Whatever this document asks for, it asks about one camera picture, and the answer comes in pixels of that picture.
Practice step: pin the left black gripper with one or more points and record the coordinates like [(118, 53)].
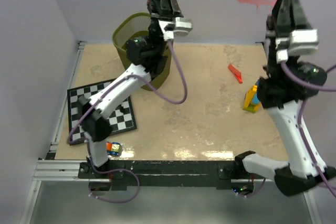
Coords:
[(163, 5)]

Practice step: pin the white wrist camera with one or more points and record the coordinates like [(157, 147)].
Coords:
[(298, 42), (179, 26)]

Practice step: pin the orange blue toy car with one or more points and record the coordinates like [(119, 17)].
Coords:
[(114, 148)]

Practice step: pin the colourful toy block stack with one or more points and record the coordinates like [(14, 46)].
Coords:
[(251, 101)]

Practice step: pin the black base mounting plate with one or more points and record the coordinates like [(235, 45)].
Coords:
[(124, 174)]

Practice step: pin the black white chessboard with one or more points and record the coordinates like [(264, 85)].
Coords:
[(122, 119)]

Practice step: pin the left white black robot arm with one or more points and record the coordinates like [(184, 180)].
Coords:
[(146, 55)]

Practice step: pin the olive green mesh trash bin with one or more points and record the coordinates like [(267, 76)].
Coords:
[(137, 25)]

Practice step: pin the small red plastic bag piece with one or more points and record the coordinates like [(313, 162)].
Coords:
[(237, 74)]

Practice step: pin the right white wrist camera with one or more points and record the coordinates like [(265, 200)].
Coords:
[(298, 42)]

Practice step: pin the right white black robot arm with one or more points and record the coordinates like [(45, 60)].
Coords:
[(283, 93)]

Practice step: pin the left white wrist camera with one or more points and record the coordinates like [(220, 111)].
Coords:
[(179, 26)]

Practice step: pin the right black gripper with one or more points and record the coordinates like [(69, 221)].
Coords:
[(282, 14)]

